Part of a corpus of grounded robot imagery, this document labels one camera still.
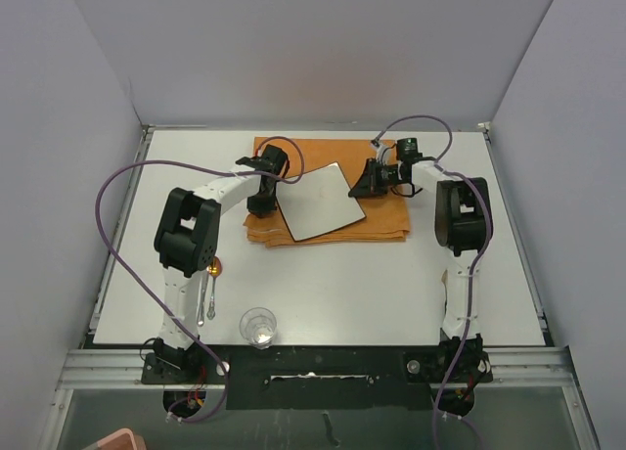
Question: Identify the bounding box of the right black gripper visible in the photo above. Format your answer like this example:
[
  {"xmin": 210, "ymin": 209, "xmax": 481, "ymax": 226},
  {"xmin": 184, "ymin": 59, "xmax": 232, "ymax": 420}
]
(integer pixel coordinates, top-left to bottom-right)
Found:
[{"xmin": 348, "ymin": 158, "xmax": 403, "ymax": 200}]

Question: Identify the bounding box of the orange cloth placemat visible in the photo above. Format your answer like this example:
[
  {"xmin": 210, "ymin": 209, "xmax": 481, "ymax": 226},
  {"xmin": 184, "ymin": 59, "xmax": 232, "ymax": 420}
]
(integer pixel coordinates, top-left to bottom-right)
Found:
[{"xmin": 244, "ymin": 137, "xmax": 411, "ymax": 248}]

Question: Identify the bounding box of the white square plate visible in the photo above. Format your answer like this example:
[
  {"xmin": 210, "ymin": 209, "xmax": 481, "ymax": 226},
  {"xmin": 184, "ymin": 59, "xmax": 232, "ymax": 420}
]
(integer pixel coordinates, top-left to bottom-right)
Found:
[{"xmin": 277, "ymin": 162, "xmax": 366, "ymax": 242}]

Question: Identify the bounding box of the copper bowl spoon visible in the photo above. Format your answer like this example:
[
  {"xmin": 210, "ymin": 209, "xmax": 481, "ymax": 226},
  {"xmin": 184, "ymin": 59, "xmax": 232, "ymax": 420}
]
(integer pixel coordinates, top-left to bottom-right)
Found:
[{"xmin": 206, "ymin": 256, "xmax": 223, "ymax": 321}]

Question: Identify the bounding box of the clear drinking glass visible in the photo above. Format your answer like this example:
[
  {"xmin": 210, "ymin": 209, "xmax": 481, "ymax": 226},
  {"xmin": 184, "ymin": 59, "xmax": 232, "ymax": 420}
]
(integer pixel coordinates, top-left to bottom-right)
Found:
[{"xmin": 239, "ymin": 307, "xmax": 277, "ymax": 349}]

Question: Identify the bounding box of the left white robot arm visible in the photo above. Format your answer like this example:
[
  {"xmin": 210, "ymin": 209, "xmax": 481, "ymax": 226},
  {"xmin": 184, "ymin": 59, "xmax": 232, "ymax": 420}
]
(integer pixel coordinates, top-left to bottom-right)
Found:
[{"xmin": 154, "ymin": 145, "xmax": 290, "ymax": 383}]

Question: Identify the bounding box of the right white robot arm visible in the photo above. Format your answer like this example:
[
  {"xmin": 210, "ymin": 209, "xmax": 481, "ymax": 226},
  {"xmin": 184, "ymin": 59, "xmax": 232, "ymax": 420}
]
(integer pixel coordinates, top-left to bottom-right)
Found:
[{"xmin": 348, "ymin": 158, "xmax": 494, "ymax": 381}]

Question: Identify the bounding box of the silver butter knife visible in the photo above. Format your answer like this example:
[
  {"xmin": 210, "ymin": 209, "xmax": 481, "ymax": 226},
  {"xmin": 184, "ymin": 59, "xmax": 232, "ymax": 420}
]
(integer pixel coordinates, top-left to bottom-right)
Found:
[{"xmin": 197, "ymin": 273, "xmax": 208, "ymax": 328}]

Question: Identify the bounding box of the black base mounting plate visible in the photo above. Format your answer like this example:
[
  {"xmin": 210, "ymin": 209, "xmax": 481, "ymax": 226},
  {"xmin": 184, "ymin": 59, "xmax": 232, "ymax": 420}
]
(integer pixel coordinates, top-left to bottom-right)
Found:
[{"xmin": 141, "ymin": 340, "xmax": 493, "ymax": 417}]

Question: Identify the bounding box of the pink box corner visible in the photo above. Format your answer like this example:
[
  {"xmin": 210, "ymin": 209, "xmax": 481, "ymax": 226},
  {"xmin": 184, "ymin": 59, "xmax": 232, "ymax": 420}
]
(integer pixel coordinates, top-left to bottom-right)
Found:
[{"xmin": 84, "ymin": 427, "xmax": 147, "ymax": 450}]

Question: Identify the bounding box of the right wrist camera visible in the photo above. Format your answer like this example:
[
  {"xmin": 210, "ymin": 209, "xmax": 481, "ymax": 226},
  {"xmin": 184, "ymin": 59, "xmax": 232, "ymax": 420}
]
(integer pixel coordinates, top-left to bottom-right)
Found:
[{"xmin": 395, "ymin": 138, "xmax": 425, "ymax": 164}]

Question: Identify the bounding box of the green handled gold fork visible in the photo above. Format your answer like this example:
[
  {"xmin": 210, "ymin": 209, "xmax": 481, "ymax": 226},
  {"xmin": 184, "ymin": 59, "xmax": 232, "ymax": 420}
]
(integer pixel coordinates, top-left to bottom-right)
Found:
[{"xmin": 440, "ymin": 269, "xmax": 448, "ymax": 319}]

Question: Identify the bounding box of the aluminium frame rail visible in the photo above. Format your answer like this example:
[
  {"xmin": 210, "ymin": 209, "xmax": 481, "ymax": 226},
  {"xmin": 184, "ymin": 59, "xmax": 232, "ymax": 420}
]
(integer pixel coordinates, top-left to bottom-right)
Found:
[{"xmin": 39, "ymin": 345, "xmax": 599, "ymax": 449}]

